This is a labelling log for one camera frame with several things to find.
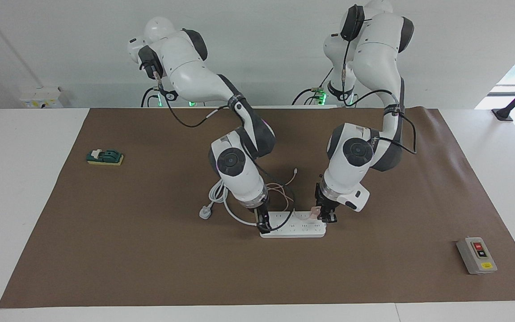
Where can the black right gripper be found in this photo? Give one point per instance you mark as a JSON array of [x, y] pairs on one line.
[[263, 213]]

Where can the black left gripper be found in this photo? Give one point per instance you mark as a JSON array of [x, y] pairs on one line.
[[324, 197]]

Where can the pink charger adapter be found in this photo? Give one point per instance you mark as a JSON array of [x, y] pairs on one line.
[[314, 213]]

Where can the white power strip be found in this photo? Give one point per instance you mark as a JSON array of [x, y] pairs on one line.
[[302, 230]]

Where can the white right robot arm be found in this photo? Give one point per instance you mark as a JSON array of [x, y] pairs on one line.
[[239, 174]]

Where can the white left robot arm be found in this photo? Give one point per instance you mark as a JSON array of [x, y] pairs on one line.
[[351, 170]]

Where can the brown paper mat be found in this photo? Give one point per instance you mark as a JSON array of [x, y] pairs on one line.
[[150, 259]]

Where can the grey push button box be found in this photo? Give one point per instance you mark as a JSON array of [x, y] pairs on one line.
[[476, 256]]

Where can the white box with yellow stickers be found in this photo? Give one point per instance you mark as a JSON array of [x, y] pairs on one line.
[[40, 98]]

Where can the green knife switch yellow base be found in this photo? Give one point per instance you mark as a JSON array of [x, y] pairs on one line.
[[105, 157]]

